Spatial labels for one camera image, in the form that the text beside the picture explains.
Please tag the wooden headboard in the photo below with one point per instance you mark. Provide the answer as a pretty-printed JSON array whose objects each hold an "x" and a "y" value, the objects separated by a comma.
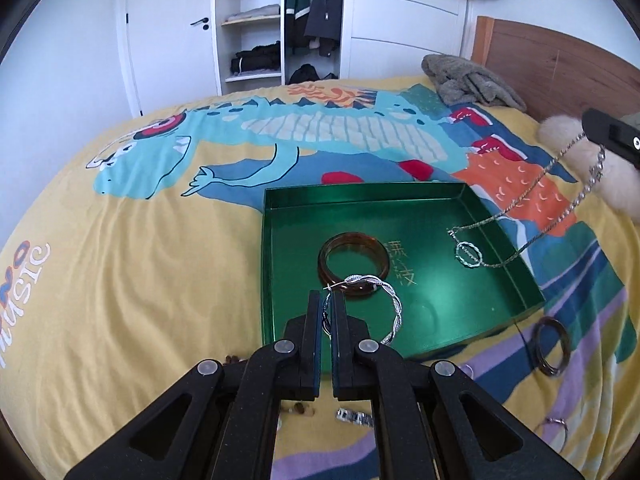
[{"x": 550, "y": 60}]

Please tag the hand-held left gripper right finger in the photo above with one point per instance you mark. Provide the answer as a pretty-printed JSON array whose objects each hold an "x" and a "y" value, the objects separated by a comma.
[{"x": 339, "y": 340}]

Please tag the black folded bag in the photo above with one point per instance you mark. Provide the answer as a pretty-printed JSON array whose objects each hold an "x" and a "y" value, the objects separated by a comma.
[{"x": 255, "y": 57}]

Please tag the amber brown bangle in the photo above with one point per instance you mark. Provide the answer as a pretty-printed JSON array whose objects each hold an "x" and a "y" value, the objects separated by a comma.
[{"x": 324, "y": 265}]

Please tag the green hanging jacket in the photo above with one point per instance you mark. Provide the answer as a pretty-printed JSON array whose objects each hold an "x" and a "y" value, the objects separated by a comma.
[{"x": 296, "y": 5}]

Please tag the twisted silver bangle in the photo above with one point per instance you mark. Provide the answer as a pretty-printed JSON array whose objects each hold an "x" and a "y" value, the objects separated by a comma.
[{"x": 397, "y": 310}]

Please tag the white door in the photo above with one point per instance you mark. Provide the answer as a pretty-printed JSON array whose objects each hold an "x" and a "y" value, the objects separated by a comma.
[{"x": 170, "y": 60}]

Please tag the white fluffy pillow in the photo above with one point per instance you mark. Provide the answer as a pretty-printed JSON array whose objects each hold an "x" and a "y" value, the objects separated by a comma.
[{"x": 565, "y": 135}]

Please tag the folded light grey clothes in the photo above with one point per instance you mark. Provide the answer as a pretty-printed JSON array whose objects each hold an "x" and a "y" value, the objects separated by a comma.
[{"x": 252, "y": 12}]

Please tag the white wardrobe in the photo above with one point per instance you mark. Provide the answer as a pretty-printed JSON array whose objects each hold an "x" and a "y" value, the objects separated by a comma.
[{"x": 400, "y": 10}]

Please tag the thin dark bangles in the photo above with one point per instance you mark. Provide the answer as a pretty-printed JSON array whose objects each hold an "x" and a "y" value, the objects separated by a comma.
[{"x": 549, "y": 373}]

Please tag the dark hanging jacket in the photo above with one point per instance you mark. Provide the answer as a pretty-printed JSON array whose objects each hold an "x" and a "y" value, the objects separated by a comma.
[{"x": 327, "y": 10}]

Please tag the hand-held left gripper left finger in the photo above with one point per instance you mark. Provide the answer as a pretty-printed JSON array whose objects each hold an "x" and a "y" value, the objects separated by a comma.
[{"x": 315, "y": 340}]

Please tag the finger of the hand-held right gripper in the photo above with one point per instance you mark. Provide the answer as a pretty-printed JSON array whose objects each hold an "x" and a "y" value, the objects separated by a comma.
[{"x": 612, "y": 132}]

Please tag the grey knitted sweater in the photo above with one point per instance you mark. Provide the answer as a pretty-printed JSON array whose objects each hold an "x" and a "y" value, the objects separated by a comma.
[{"x": 465, "y": 80}]

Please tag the green metal tray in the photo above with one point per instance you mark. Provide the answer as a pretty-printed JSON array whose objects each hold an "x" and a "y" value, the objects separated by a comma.
[{"x": 425, "y": 270}]

